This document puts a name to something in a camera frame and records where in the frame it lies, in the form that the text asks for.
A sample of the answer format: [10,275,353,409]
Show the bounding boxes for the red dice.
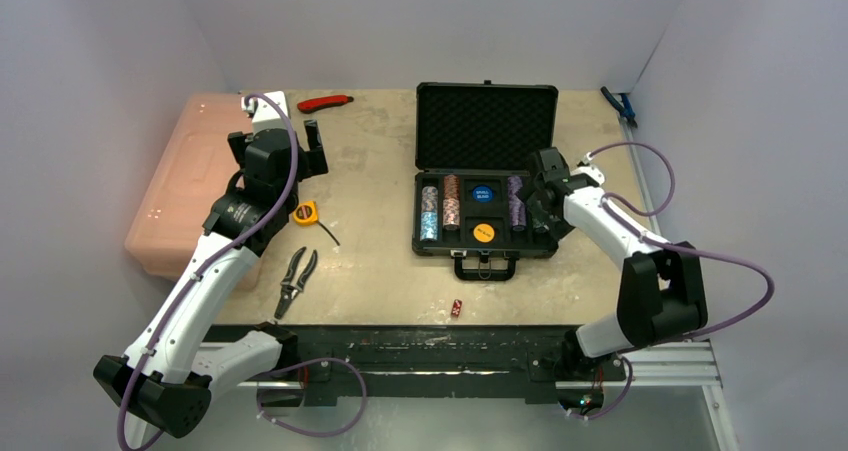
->
[451,299,463,319]

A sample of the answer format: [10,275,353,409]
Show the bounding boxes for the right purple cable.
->
[566,141,776,423]

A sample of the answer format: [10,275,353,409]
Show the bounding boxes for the black poker set case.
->
[411,81,559,282]

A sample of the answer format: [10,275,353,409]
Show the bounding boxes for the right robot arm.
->
[518,147,708,378]

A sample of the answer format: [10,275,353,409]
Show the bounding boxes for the blue handled pliers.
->
[600,86,638,129]

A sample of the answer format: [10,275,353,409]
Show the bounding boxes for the aluminium frame rail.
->
[121,339,740,451]

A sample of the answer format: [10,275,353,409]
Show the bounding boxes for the yellow big blind button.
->
[472,222,497,243]

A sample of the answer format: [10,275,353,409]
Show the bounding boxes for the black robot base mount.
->
[246,324,631,412]

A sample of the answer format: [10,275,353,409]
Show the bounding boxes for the black handled pliers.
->
[273,247,319,321]

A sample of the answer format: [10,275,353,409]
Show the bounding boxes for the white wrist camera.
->
[574,161,605,187]
[241,91,291,133]

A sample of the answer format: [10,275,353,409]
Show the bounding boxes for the light blue chip stack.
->
[419,211,439,241]

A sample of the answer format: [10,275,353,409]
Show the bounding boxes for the blue chip stack in case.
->
[421,186,439,213]

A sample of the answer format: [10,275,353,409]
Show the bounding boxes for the yellow tape measure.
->
[291,200,340,246]

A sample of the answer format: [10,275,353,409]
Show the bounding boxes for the red utility knife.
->
[297,94,355,114]

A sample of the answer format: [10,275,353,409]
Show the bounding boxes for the orange black chip stack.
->
[443,175,460,201]

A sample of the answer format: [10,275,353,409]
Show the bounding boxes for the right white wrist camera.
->
[574,161,605,187]

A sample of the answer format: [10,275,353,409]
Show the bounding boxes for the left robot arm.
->
[93,120,328,450]

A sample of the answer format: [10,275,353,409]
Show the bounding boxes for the pink translucent storage box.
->
[125,93,251,282]

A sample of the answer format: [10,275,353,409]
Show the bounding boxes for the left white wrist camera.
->
[241,91,291,133]

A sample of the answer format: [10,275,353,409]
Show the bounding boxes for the purple chip stack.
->
[507,175,527,232]

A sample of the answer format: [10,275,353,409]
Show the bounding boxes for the blue small blind button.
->
[472,185,495,203]

